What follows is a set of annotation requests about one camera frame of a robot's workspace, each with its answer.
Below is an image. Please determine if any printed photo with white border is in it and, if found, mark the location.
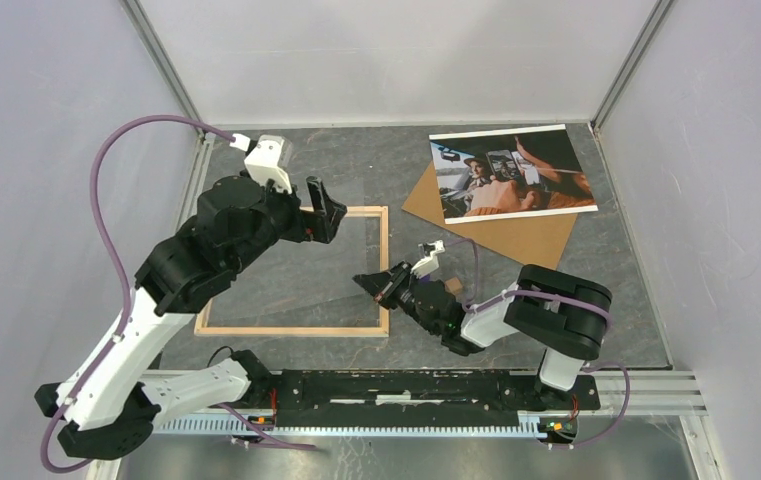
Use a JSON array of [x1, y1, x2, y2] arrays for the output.
[[429, 124, 598, 224]]

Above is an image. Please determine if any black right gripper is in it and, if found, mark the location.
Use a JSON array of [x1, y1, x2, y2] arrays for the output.
[[353, 260, 439, 337]]

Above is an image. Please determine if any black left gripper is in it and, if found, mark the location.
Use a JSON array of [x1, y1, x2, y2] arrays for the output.
[[230, 172, 347, 274]]

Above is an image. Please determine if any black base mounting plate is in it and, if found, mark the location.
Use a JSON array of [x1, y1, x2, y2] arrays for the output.
[[234, 368, 601, 429]]

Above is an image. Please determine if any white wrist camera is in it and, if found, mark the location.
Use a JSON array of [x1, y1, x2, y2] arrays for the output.
[[411, 240, 445, 279], [230, 134, 293, 194]]

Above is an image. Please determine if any small wooden cube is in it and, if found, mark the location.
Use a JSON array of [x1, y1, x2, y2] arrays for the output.
[[445, 277, 465, 296]]

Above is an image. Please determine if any light wooden picture frame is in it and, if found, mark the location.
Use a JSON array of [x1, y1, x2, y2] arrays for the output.
[[194, 206, 390, 338]]

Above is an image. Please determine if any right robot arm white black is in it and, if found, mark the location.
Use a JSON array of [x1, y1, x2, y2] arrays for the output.
[[352, 262, 613, 408]]

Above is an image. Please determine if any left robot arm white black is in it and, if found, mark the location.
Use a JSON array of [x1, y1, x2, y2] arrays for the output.
[[35, 174, 347, 460]]

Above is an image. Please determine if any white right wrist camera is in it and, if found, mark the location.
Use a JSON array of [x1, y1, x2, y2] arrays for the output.
[[411, 240, 445, 279]]

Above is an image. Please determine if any brown cardboard backing board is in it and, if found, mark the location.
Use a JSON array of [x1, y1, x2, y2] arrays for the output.
[[403, 164, 577, 269]]

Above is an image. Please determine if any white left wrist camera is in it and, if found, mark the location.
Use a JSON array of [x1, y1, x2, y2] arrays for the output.
[[230, 134, 293, 194]]

